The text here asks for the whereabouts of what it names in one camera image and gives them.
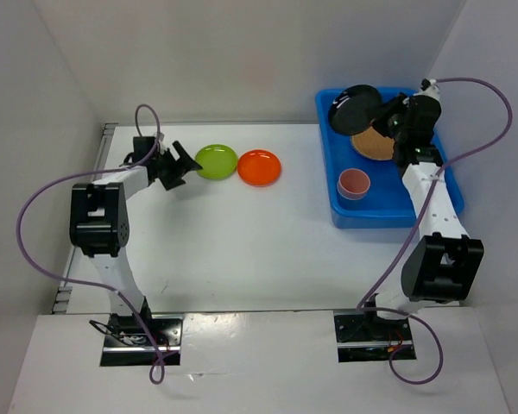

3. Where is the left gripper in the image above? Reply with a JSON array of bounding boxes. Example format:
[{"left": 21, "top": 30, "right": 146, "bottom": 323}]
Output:
[{"left": 150, "top": 141, "right": 201, "bottom": 190}]

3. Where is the brown woven bamboo tray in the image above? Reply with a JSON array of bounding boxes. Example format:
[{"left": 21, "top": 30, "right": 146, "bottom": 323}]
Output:
[{"left": 351, "top": 128, "right": 394, "bottom": 161}]

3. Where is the green plastic plate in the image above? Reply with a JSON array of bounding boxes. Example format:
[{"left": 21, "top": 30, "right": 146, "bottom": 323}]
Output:
[{"left": 194, "top": 144, "right": 238, "bottom": 180}]

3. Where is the black plastic plate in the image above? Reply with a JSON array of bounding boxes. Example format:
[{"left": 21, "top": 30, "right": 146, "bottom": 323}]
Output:
[{"left": 328, "top": 85, "right": 382, "bottom": 135}]

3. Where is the pink plastic cup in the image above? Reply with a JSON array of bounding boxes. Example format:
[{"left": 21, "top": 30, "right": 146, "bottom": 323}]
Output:
[{"left": 338, "top": 168, "right": 370, "bottom": 186}]

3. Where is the orange plastic plate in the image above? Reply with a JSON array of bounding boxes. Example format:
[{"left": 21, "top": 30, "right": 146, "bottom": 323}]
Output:
[{"left": 237, "top": 149, "right": 282, "bottom": 187}]

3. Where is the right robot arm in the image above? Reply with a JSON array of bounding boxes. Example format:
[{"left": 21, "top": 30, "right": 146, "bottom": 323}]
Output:
[{"left": 359, "top": 91, "right": 484, "bottom": 339}]

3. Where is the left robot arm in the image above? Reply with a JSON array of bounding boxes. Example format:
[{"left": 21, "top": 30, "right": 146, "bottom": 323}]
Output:
[{"left": 69, "top": 133, "right": 202, "bottom": 345}]

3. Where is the blue plastic bin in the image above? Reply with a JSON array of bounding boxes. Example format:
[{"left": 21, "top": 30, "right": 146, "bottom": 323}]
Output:
[{"left": 314, "top": 87, "right": 465, "bottom": 229}]

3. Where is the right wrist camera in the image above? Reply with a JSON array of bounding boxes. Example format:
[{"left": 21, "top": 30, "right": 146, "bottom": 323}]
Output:
[{"left": 415, "top": 78, "right": 440, "bottom": 101}]

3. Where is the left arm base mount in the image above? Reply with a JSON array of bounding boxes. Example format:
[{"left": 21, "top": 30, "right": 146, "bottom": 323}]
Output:
[{"left": 89, "top": 314, "right": 183, "bottom": 367}]

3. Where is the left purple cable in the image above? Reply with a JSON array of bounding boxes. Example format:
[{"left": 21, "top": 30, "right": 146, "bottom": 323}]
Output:
[{"left": 16, "top": 104, "right": 176, "bottom": 385}]

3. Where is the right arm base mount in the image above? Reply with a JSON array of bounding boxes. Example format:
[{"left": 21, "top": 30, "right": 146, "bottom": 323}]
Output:
[{"left": 333, "top": 310, "right": 416, "bottom": 363}]

